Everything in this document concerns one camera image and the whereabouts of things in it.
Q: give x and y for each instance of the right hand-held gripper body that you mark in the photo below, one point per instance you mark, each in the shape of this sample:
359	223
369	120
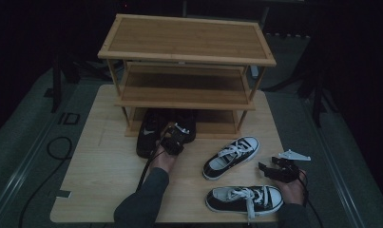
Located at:
292	172

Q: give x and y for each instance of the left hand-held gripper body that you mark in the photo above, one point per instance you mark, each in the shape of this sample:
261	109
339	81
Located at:
175	142

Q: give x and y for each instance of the wooden three-tier shoe rack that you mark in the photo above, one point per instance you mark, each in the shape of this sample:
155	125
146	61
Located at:
186	38

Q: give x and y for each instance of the black shoe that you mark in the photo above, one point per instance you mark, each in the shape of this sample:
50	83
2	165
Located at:
148	139
187	122

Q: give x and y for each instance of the black stand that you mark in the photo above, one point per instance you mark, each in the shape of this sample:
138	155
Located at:
56	88
317	101

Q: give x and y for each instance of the black and white sneaker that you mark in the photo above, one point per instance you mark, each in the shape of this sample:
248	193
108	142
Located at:
243	147
268	198

